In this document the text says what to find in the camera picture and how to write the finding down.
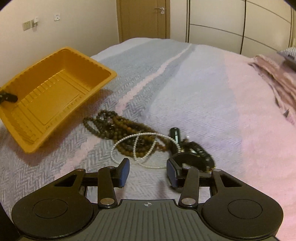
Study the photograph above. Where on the pink blanket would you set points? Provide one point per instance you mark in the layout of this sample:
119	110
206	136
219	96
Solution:
277	81

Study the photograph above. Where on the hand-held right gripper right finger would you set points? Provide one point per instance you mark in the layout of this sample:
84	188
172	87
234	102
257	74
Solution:
172	173

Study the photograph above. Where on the yellow plastic tray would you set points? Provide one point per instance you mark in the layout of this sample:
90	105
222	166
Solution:
57	92

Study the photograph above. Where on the cream wardrobe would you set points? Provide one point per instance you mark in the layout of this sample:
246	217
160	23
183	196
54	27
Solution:
238	20

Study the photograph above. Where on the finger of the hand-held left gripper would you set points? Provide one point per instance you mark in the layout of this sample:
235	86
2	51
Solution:
8	97

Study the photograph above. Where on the beige wall socket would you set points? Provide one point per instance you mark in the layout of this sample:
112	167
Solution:
26	25

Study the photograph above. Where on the grey pink striped bedspread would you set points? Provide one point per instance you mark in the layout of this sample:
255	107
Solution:
185	92

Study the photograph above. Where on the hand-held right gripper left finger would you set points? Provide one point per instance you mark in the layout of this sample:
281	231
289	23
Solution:
124	172

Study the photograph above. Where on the white wall plug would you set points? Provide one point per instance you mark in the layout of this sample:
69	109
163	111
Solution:
35	22

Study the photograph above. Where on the grey checked pillow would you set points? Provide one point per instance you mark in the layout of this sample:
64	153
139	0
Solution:
289	54

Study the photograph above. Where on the black hair clip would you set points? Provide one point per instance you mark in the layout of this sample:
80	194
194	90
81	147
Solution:
175	135

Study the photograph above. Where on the brown wooden door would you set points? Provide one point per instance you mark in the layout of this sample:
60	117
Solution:
143	20

